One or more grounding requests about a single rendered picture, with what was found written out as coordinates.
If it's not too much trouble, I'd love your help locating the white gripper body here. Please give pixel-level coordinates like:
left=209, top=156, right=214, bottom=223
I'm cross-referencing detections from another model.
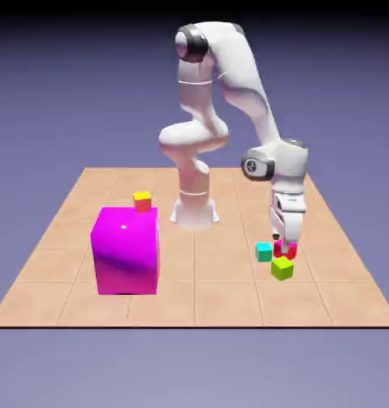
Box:
left=269, top=206, right=307, bottom=245

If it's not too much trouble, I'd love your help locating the small green cube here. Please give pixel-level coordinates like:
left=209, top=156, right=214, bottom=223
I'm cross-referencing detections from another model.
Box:
left=270, top=256, right=295, bottom=282

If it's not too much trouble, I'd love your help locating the small yellow cube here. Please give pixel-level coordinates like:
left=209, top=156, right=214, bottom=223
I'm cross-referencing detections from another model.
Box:
left=132, top=190, right=152, bottom=214

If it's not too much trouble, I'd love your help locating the small red cube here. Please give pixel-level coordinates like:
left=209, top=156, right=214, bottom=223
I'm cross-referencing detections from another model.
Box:
left=273, top=239, right=298, bottom=261

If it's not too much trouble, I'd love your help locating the small cyan cube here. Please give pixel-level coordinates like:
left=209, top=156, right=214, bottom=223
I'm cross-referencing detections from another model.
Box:
left=254, top=241, right=274, bottom=263

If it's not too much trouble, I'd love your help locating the large magenta box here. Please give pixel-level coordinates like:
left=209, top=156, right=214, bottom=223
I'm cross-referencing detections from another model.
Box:
left=89, top=206, right=159, bottom=296

